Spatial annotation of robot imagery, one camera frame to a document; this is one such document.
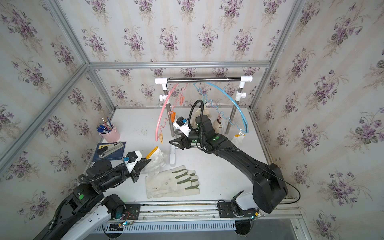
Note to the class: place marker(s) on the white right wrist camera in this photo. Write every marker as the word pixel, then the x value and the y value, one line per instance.
pixel 182 124

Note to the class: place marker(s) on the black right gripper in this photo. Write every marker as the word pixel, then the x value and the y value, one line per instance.
pixel 182 142

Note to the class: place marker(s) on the small circuit board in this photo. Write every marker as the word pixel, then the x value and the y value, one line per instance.
pixel 119 227

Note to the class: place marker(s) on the blue wavy hanger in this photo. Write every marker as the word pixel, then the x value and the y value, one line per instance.
pixel 223 101

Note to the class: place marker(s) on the white glove yellow cuff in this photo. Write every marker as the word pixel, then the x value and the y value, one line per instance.
pixel 238 138
pixel 157 162

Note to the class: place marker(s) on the grey white stapler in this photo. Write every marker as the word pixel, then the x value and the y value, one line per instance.
pixel 109 149

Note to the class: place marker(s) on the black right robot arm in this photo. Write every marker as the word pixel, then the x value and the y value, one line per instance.
pixel 269 186

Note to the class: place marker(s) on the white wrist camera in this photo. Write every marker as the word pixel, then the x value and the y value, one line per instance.
pixel 131 159
pixel 182 124

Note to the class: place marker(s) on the pink metal pen bucket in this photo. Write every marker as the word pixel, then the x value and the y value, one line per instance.
pixel 112 136

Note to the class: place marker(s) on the white steel drying rack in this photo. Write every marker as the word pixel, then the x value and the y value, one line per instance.
pixel 197 128

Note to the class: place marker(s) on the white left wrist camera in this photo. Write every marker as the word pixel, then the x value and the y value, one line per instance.
pixel 131 159

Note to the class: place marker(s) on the beige glove black cuff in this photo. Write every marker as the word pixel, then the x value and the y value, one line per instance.
pixel 218 125
pixel 197 113

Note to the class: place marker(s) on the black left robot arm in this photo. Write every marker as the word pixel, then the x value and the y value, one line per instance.
pixel 87 207

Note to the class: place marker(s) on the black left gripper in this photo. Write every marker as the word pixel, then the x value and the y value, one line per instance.
pixel 135 174

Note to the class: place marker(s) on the salmon plastic clothespin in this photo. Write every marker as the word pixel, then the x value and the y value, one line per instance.
pixel 181 99

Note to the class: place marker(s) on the orange plastic clothespin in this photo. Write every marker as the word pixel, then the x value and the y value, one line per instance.
pixel 172 116

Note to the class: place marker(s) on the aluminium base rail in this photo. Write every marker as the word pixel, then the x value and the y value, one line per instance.
pixel 198 216

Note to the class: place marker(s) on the tan plastic clothespin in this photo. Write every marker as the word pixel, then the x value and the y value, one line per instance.
pixel 161 138

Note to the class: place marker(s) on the pink wavy hanger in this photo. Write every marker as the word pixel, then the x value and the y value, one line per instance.
pixel 164 116

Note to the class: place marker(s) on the blue pens in bucket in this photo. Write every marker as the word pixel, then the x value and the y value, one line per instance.
pixel 105 127

